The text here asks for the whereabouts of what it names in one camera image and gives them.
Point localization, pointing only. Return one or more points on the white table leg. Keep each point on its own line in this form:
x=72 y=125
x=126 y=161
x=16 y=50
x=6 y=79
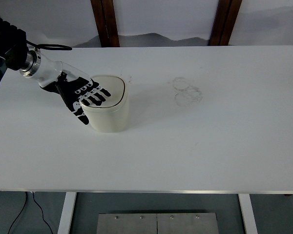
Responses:
x=67 y=213
x=247 y=214

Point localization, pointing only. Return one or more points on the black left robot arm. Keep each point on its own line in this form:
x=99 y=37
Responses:
x=13 y=47

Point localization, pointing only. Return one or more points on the brown wooden frame post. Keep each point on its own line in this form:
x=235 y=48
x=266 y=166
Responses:
x=224 y=21
x=104 y=15

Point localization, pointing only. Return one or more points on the cream plastic trash can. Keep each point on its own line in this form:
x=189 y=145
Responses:
x=113 y=114

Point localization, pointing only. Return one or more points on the right brown wooden frame post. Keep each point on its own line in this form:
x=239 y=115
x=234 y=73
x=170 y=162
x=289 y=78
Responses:
x=224 y=21

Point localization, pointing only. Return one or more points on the grey metal base plate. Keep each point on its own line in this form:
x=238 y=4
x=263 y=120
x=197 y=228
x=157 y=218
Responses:
x=165 y=223

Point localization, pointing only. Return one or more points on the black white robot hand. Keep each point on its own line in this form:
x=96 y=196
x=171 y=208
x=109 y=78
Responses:
x=74 y=86

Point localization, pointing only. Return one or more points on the left brown wooden frame post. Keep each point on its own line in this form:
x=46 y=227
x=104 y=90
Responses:
x=104 y=15

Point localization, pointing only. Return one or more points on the left white table leg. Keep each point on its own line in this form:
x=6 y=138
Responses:
x=67 y=213

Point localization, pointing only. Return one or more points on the right white table leg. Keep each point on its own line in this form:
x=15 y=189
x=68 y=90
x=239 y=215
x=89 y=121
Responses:
x=247 y=214

